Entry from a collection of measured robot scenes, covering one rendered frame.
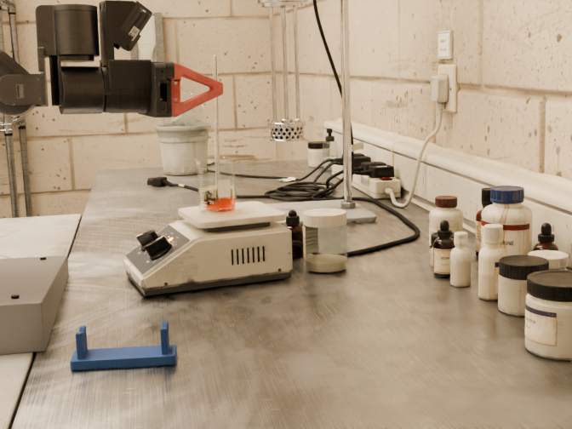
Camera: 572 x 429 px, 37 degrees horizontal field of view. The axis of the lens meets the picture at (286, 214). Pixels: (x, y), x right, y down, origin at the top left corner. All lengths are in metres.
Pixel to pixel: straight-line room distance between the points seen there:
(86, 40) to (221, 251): 0.30
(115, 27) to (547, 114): 0.60
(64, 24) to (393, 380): 0.56
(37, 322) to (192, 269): 0.25
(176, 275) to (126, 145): 2.50
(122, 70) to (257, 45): 2.55
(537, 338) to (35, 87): 0.61
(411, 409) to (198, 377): 0.20
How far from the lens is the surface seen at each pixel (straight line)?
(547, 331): 0.85
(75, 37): 1.05
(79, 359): 0.85
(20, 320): 0.91
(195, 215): 1.13
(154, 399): 0.77
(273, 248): 1.11
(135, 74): 1.06
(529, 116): 1.31
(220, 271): 1.09
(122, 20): 1.07
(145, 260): 1.12
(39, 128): 3.58
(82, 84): 1.05
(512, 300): 0.98
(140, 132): 3.56
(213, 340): 0.91
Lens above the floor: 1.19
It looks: 10 degrees down
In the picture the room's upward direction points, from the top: 2 degrees counter-clockwise
